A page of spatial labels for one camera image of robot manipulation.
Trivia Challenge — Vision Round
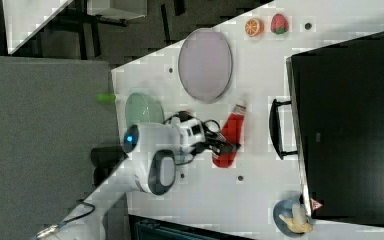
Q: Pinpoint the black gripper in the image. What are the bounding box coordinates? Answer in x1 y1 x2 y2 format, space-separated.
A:
196 133 241 158

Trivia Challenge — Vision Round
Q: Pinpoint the red ketchup bottle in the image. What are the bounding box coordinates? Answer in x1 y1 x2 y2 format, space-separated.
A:
212 97 247 168

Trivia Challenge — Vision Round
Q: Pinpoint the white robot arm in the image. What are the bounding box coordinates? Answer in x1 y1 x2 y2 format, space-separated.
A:
29 119 240 240

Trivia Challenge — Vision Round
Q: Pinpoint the toaster oven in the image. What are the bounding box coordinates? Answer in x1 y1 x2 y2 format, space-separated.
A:
285 31 384 227

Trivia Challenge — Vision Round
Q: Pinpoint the round grey plate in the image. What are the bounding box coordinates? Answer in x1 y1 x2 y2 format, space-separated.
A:
178 28 233 103

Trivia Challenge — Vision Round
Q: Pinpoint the green colander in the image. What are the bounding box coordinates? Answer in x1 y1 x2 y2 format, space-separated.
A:
125 92 164 127

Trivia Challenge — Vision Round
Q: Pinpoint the blue cup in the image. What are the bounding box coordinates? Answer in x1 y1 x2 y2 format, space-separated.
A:
273 200 313 238

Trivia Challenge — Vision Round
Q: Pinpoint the banana toy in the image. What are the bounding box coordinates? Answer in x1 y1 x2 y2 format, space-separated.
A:
279 203 313 234

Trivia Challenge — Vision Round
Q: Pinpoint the orange slice toy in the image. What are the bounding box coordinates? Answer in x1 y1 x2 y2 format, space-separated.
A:
245 18 264 37

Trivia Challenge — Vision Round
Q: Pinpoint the pink strawberry toy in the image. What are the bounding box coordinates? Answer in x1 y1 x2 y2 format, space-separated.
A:
271 13 289 35

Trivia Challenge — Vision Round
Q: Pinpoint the blue metal frame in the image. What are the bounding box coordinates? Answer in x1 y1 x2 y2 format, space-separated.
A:
129 215 251 240

